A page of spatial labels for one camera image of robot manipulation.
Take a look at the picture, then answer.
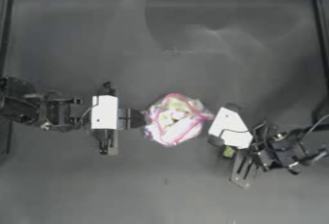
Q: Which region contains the thin black camera cable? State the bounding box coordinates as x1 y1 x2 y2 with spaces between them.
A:
218 128 258 138

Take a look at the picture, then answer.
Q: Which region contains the green and white candy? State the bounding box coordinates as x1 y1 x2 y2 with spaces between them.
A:
220 145 236 159

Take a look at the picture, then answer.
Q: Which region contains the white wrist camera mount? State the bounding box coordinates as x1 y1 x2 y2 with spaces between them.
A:
207 106 254 150
89 94 119 131

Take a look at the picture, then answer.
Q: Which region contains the clear bag with pink zip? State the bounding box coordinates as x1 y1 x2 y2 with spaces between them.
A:
141 92 215 147

